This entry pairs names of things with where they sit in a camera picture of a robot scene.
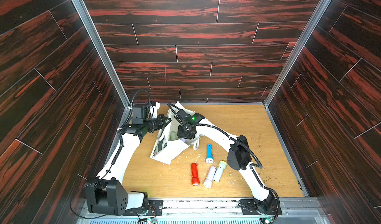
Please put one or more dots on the red flashlight front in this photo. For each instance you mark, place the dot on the red flashlight front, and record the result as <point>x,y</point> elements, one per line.
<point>194,175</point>

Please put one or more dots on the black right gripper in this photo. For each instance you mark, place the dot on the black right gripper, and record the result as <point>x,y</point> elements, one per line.
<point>184,133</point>

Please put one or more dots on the blue flashlight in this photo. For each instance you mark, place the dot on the blue flashlight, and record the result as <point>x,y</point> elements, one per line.
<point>209,158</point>

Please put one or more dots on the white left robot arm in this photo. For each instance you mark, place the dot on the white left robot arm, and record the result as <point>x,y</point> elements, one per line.
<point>105,193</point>

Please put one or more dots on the white printed tote bag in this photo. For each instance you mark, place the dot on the white printed tote bag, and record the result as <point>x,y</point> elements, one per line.
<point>165,150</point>

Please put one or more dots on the aluminium corner post left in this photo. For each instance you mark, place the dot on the aluminium corner post left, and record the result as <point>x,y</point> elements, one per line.
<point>89,25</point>

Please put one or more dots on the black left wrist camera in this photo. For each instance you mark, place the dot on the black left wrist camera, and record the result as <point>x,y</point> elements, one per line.
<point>140,112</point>

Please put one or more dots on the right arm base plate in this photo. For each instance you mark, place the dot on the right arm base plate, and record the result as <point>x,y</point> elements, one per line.
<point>256,207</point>

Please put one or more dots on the aluminium corner post right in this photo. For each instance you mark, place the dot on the aluminium corner post right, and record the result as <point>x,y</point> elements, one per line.
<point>305,35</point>

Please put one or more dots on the aluminium corner post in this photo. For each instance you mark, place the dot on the aluminium corner post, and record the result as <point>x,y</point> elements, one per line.
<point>305,35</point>
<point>89,25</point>

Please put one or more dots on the pale green flashlight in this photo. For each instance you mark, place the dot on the pale green flashlight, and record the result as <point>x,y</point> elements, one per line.
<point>219,172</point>
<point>173,136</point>

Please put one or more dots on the aluminium front rail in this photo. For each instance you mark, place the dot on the aluminium front rail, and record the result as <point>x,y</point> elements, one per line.
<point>300,210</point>

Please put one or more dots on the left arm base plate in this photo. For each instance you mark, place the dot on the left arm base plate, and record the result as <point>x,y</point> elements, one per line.
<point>148,207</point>

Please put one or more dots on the lavender white flashlight front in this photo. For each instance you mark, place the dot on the lavender white flashlight front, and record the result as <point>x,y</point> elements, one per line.
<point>209,178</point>

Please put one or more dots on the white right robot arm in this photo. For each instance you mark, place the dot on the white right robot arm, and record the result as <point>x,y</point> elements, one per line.
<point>240,157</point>

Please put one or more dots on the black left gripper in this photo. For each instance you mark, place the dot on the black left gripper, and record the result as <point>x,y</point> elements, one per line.
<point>159,118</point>

